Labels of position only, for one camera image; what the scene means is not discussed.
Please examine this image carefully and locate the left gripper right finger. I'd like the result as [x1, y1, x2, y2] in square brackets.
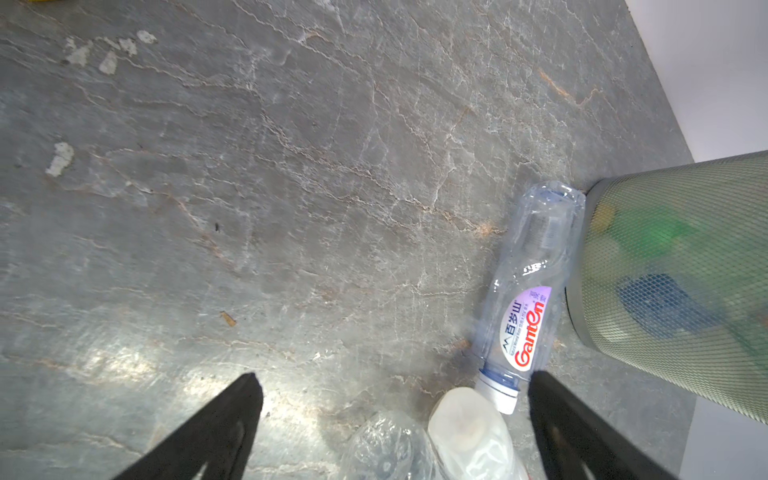
[528, 371, 674, 479]

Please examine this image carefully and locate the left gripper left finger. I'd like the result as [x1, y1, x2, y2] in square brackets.
[117, 373, 264, 479]

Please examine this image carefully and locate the blue label white cap bottle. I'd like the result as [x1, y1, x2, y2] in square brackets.
[339, 410, 445, 480]

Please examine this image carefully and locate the bin with green bag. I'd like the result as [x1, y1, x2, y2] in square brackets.
[566, 152, 767, 422]

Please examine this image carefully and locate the red cap white bottle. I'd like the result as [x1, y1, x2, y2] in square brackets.
[427, 387, 530, 480]

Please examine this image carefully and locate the purple label clear bottle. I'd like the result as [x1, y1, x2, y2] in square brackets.
[472, 181, 586, 415]

